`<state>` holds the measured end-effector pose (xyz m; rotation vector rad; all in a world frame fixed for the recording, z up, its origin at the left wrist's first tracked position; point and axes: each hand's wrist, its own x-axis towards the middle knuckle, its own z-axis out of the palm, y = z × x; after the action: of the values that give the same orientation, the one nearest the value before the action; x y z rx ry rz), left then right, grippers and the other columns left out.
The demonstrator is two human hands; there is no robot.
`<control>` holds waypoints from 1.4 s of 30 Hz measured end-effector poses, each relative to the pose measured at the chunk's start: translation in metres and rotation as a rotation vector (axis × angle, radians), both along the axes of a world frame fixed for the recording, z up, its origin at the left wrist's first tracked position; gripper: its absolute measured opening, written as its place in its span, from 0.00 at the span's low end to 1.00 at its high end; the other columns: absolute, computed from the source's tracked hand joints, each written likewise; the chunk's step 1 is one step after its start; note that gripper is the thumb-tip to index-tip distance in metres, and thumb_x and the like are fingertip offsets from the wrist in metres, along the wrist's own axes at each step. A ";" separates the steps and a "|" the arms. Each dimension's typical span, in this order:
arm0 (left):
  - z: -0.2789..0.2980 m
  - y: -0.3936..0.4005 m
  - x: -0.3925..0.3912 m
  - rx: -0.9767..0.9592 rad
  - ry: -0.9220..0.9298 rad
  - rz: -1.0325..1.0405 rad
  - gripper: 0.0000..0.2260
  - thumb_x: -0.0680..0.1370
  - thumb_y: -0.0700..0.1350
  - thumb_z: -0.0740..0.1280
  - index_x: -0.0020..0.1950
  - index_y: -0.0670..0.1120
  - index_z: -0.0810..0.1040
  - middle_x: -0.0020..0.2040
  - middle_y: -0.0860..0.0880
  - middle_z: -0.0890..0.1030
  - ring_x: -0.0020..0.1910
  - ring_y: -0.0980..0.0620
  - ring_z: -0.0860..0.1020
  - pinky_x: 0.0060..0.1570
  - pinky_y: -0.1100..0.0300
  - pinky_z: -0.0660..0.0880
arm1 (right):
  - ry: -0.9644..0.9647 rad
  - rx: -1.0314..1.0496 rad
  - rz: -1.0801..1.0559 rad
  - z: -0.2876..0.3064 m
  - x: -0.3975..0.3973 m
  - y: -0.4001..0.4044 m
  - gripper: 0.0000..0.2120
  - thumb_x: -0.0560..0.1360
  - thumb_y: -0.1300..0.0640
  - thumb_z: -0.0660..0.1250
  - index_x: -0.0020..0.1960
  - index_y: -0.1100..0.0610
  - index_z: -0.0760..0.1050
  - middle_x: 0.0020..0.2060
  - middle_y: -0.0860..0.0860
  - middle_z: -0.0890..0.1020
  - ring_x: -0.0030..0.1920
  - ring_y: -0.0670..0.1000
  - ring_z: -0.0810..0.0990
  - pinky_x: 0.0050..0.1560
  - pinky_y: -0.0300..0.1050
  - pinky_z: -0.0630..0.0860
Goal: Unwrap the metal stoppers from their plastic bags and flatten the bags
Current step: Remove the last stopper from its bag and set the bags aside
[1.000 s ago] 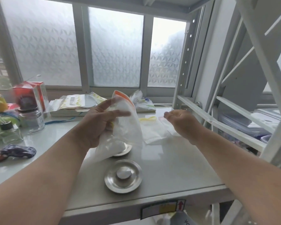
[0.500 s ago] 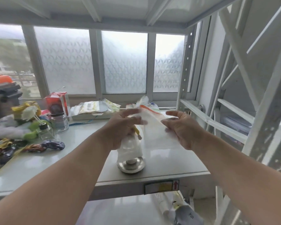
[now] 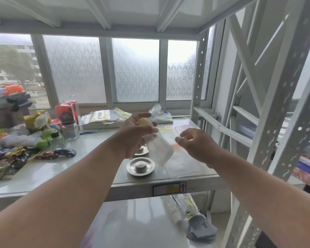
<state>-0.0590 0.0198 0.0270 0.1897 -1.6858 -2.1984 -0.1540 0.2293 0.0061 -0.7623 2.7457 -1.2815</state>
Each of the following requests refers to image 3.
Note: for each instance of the clear packet with yellow print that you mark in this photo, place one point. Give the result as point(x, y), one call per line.
point(187, 206)

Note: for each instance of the flat white cardboard box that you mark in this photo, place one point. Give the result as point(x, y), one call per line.
point(103, 125)

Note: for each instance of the square glass diffuser bottle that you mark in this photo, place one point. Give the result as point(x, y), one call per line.
point(56, 140)

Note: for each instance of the person's left forearm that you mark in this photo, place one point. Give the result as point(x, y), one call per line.
point(54, 204)

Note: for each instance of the round grey lid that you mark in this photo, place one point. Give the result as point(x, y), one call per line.
point(113, 116)

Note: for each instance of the crumpled clear plastic bag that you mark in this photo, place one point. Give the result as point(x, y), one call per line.
point(158, 114)

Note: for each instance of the person's right hand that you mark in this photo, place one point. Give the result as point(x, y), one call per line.
point(201, 147)

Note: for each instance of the person's right forearm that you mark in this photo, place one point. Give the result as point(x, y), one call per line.
point(268, 198)

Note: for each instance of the yellow red warning label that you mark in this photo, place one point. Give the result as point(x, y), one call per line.
point(170, 189)

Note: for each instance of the grey storage box black latches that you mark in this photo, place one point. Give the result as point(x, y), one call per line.
point(2, 113)

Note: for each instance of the white foam netting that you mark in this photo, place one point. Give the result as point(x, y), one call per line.
point(18, 140)

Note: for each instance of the person's left hand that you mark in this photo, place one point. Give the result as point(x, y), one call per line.
point(131, 136)

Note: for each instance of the chrome bar with round knob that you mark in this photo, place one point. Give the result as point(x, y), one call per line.
point(216, 116)

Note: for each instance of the white flower on reed sticks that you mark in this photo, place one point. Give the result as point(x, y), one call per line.
point(41, 120)

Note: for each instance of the sleeve of clear plastic cups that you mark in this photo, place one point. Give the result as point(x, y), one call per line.
point(171, 209)

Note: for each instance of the steel sink stopper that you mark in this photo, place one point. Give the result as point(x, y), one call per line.
point(142, 151)
point(140, 167)

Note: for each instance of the green tree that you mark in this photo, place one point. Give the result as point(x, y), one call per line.
point(13, 61)

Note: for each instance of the white aluminium window frame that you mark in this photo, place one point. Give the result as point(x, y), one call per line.
point(106, 69)

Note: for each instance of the yellow crumpled packet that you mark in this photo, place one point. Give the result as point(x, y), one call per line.
point(31, 121)

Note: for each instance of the small clear zip bag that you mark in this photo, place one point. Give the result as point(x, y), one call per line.
point(183, 129)

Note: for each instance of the orange-top zip bag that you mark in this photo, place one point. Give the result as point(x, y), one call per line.
point(186, 167)

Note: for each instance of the green plastic toy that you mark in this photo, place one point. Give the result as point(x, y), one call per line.
point(45, 142)

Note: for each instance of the red box with clear window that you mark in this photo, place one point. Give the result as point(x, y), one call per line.
point(67, 111)

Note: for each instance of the pile of printed plastic pouches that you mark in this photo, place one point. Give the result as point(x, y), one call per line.
point(100, 116)

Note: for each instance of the yellow-top zip bag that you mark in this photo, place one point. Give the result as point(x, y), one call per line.
point(165, 128)
point(160, 149)

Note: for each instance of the round glass jar black cap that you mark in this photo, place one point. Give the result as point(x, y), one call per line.
point(70, 131)

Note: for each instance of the pale apartment building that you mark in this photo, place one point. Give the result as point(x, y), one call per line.
point(0, 73)

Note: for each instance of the red patterned flat box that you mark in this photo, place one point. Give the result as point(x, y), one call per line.
point(307, 178)

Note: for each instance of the pile of toy cars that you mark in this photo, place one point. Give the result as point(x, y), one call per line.
point(20, 154)

